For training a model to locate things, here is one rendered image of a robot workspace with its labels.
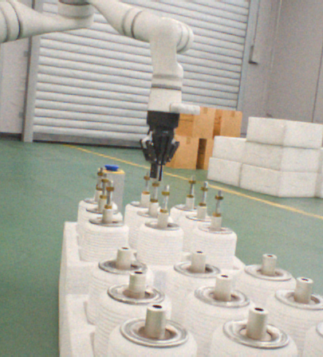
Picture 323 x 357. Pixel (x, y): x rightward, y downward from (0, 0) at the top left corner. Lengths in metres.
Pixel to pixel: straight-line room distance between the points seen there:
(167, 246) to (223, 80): 6.73
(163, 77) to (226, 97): 6.62
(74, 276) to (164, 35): 0.54
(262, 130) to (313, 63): 3.91
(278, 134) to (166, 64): 2.70
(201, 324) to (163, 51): 0.67
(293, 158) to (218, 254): 2.82
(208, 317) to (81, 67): 6.05
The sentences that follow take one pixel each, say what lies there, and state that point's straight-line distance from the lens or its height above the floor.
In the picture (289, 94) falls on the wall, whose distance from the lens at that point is 8.01.
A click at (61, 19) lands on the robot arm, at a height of 0.69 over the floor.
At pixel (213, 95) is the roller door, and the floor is 0.83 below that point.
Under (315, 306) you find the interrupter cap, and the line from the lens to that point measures 0.77.
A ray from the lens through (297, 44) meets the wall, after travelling 8.08.
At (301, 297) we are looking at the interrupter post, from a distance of 0.78.
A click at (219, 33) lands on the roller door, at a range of 7.74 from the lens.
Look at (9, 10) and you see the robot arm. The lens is 1.30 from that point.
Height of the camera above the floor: 0.49
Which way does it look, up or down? 7 degrees down
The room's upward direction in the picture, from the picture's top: 6 degrees clockwise
